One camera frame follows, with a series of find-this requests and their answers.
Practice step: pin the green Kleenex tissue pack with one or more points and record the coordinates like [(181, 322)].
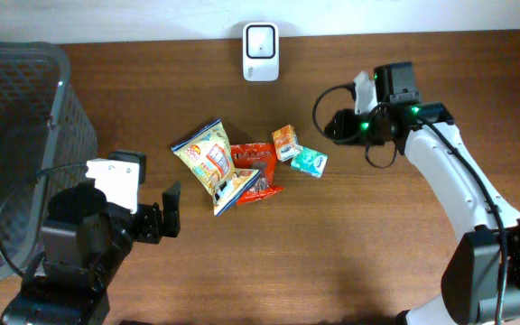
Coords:
[(309, 161)]

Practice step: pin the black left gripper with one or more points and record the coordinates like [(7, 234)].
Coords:
[(148, 214)]

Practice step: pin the orange Kleenex tissue pack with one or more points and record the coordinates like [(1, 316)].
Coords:
[(286, 143)]

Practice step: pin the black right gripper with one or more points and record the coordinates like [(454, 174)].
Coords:
[(345, 125)]

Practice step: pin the red snack bag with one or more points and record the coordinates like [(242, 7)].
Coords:
[(261, 157)]

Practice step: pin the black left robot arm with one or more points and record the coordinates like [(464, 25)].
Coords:
[(89, 231)]

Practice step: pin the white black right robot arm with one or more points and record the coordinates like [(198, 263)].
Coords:
[(481, 284)]

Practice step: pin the white barcode scanner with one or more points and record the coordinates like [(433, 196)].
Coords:
[(260, 52)]

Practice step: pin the grey plastic mesh basket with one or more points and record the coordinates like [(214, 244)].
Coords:
[(45, 135)]

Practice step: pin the yellow snack bag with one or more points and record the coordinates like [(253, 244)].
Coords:
[(207, 154)]

